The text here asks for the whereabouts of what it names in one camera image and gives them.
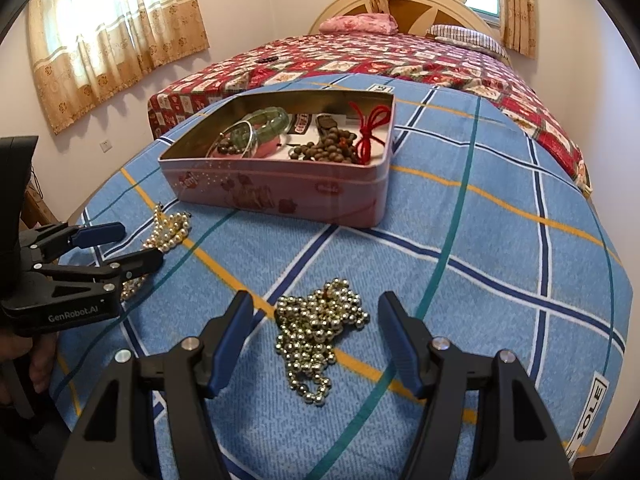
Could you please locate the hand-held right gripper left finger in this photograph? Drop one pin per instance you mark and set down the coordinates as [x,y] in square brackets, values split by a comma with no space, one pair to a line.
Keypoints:
[230,350]

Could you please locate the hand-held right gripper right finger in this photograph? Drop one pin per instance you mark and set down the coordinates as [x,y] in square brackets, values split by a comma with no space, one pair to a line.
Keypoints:
[400,350]

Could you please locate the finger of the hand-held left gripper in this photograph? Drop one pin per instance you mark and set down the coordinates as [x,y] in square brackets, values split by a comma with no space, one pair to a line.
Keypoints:
[135,262]
[100,234]

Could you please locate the pink tin box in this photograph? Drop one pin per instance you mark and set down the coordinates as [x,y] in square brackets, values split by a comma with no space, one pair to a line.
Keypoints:
[250,195]

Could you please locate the thin silver bangle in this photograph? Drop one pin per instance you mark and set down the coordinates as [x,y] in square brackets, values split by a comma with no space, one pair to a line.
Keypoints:
[255,140]

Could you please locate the pink bangle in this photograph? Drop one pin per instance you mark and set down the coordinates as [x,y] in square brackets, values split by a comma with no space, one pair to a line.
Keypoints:
[272,146]

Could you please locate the green jade bangle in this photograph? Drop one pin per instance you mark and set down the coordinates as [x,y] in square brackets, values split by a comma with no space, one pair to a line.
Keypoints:
[283,122]

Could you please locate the person's left hand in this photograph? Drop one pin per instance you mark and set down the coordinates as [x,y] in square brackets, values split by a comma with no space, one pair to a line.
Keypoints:
[42,360]

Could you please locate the wooden furniture piece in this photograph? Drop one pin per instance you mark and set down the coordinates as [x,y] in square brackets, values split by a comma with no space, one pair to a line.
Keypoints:
[40,210]

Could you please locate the blue plaid cloth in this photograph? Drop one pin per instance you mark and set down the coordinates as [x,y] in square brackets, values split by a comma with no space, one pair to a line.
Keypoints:
[475,210]

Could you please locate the wide beige floral curtain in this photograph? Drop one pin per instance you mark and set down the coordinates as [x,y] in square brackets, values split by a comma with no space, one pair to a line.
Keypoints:
[125,35]

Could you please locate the white printed leaflet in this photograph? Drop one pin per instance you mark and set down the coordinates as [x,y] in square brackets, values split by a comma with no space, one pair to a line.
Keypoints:
[300,127]

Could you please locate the small black object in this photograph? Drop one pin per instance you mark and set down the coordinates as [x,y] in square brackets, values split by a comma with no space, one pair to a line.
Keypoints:
[267,60]

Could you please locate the red patterned bed quilt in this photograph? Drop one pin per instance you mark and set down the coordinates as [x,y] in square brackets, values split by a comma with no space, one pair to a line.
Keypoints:
[350,55]

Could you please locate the striped pillow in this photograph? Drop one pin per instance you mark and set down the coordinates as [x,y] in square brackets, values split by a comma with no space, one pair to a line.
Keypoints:
[470,39]

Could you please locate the pink pillow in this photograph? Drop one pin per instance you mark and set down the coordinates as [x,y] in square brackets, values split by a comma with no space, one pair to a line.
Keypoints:
[357,24]

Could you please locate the cream wooden headboard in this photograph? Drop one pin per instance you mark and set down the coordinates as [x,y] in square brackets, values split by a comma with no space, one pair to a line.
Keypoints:
[425,7]

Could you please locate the long beige floral curtain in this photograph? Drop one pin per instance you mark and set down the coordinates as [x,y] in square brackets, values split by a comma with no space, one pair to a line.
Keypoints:
[520,10]

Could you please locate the white wall outlet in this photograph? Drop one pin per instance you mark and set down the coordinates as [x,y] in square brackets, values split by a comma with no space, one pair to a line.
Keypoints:
[106,145]

